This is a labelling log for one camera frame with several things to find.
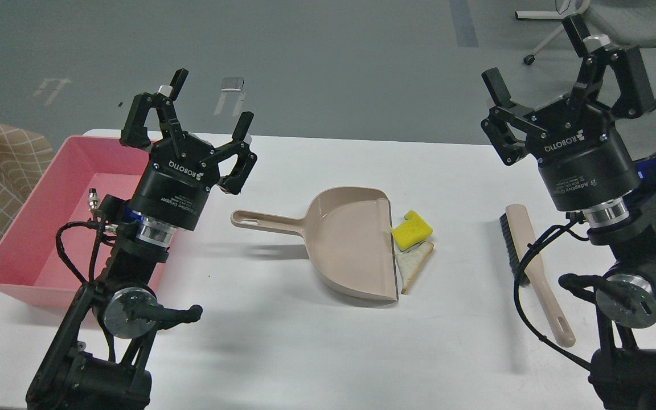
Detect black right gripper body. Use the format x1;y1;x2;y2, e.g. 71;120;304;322
525;97;641;212

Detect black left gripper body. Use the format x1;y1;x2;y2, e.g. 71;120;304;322
132;133;232;231

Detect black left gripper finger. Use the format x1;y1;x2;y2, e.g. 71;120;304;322
120;68;189;150
213;112;257;195

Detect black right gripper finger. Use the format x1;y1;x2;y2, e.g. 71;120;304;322
562;15;656;120
481;67;545;167

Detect beige hand brush black bristles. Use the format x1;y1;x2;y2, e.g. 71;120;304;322
499;203;576;348

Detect beige plastic dustpan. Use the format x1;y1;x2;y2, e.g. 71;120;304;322
230;187;399;302

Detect yellow sponge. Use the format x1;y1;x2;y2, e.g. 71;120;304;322
391;210;434;252

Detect triangular bread slice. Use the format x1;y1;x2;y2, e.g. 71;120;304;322
395;241;435;295

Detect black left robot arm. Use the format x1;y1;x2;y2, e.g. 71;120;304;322
26;68;257;409

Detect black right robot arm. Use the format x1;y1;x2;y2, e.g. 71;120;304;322
482;14;656;409

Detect pink plastic bin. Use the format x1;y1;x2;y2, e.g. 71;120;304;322
0;136;148;309

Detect grey office chair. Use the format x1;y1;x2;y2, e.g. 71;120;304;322
515;0;656;112

